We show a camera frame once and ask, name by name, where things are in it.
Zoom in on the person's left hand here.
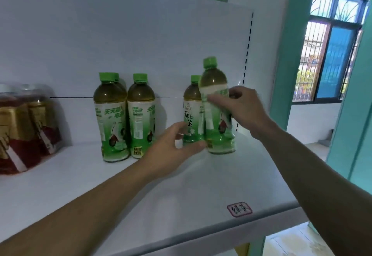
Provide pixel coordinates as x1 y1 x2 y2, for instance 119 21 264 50
138 121 208 182

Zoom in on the person's right hand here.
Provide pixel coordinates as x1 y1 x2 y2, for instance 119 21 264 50
207 86 275 141

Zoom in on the green tea bottle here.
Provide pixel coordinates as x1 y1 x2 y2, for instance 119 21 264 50
199 56 237 155

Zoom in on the row of green-capped bottles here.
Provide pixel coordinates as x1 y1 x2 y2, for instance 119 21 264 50
93 72 205 162

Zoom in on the white metal shelf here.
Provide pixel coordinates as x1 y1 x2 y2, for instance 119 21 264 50
0 0 309 256

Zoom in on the row of amber drink bottles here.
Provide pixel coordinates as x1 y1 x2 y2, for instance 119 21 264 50
0 83 64 175

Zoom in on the person's right forearm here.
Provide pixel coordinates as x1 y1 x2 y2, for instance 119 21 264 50
256 126 372 256

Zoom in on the person's left forearm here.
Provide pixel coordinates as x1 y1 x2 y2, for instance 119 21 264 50
0 163 158 256

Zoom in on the small handwritten shelf label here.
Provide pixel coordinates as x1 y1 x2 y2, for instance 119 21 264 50
227 202 253 218

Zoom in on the blue-framed barred window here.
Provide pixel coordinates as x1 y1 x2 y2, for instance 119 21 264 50
293 0 372 104

